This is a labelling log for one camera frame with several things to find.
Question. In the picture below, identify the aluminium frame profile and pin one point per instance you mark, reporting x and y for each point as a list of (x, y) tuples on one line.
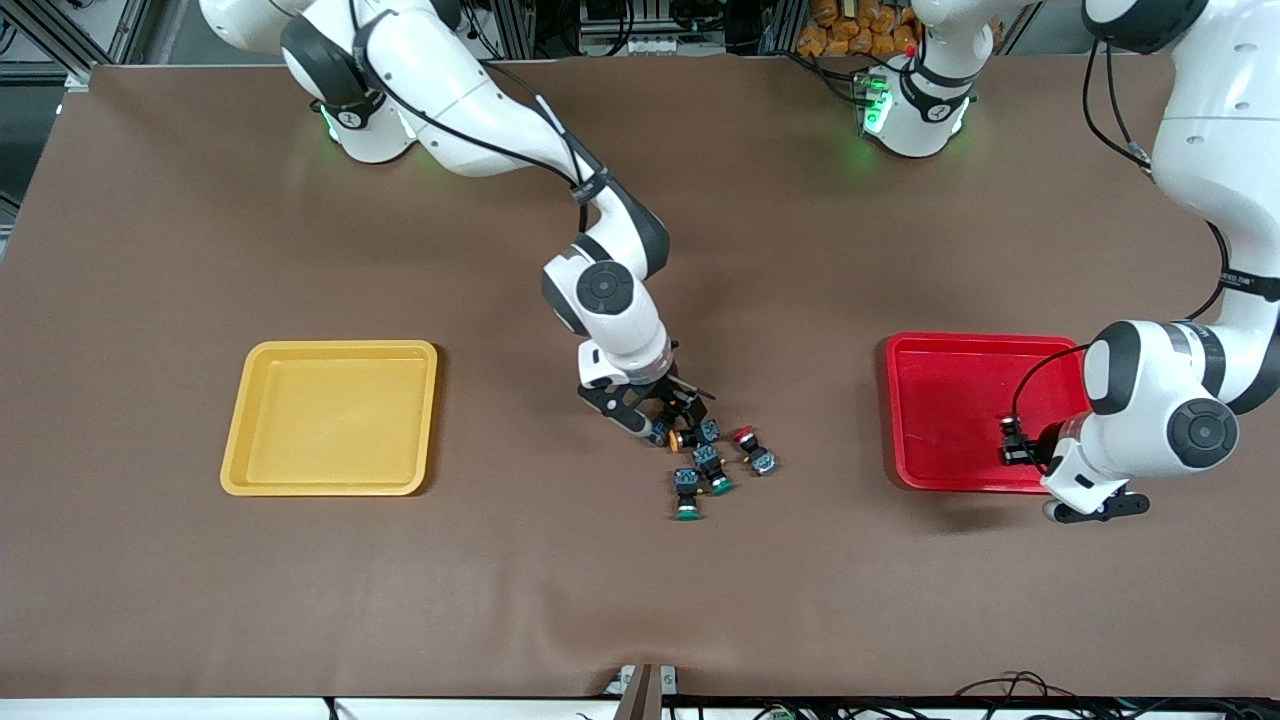
[(60, 35)]

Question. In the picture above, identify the red plastic tray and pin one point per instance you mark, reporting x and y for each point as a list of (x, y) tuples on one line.
[(940, 400)]

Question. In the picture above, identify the green push button switch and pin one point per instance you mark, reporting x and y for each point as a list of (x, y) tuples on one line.
[(687, 485), (708, 462)]

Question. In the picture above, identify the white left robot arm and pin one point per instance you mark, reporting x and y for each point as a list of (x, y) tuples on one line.
[(1200, 120)]

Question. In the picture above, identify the red push button switch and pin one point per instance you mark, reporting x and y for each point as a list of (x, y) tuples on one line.
[(1014, 445), (763, 462)]

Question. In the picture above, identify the grey metal table bracket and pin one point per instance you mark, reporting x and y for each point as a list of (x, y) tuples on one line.
[(642, 690)]

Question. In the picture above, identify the bag of orange items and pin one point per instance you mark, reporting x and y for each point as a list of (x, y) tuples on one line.
[(850, 35)]

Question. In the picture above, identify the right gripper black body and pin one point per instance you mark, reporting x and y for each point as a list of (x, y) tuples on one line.
[(667, 394)]

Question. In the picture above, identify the yellow push button switch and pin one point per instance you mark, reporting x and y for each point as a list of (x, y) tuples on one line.
[(676, 439)]

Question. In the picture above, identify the brown table cloth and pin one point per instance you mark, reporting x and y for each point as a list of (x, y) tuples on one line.
[(640, 600)]

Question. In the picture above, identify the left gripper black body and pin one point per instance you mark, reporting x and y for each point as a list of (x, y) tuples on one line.
[(1043, 438)]

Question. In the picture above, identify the yellow plastic tray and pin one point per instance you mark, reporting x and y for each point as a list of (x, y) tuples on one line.
[(330, 420)]

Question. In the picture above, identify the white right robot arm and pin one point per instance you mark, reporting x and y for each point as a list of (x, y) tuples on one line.
[(450, 90)]

